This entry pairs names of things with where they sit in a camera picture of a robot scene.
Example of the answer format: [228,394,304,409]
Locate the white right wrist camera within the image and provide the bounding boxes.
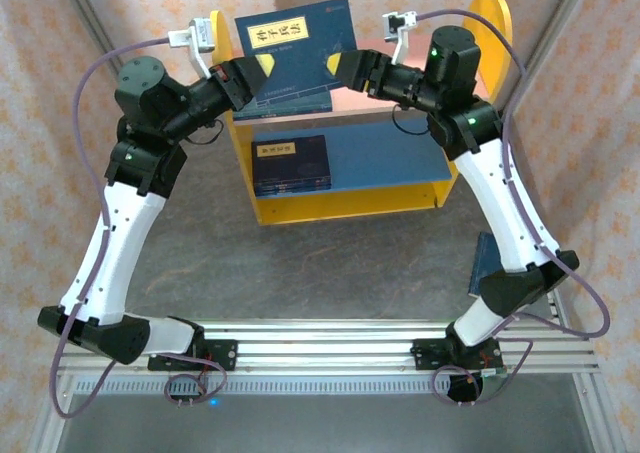
[382,10,419,67]

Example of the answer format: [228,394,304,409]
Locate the aluminium frame post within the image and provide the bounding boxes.
[509,0,597,109]
[53,0,124,62]

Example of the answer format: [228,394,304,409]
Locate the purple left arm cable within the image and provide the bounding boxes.
[48,36,226,420]

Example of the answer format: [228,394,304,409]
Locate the dark blue yellow-label book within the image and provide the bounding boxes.
[467,230,504,302]

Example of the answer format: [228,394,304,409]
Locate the yellow shelf, blue and pink boards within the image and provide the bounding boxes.
[208,0,514,228]

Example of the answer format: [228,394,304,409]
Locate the dark blue classics book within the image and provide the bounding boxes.
[250,134,331,187]
[254,187,333,197]

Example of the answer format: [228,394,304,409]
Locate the thin black cable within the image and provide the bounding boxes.
[182,117,225,145]
[391,103,435,137]

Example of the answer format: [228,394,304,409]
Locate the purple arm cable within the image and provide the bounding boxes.
[413,8,611,408]
[48,36,226,420]

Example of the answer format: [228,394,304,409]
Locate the aluminium mounting rail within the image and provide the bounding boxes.
[55,319,601,376]

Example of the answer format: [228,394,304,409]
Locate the slotted metal cable duct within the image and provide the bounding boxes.
[64,375,584,395]

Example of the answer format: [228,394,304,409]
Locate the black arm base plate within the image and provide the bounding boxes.
[412,337,504,373]
[148,339,239,373]

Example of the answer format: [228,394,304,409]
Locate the aluminium table edge rail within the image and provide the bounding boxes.
[547,292,626,453]
[29,367,76,453]

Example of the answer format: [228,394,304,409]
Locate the dark blue Yijing book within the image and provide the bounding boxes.
[253,181,332,192]

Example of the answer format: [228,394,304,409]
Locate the dark blue Sunzi Bingfa book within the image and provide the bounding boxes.
[233,0,359,119]

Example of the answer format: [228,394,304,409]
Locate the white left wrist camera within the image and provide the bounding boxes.
[168,16,217,80]

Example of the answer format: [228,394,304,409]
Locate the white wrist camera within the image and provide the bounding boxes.
[168,16,217,80]
[382,10,419,67]

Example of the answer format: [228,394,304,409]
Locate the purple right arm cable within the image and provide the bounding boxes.
[413,8,611,408]

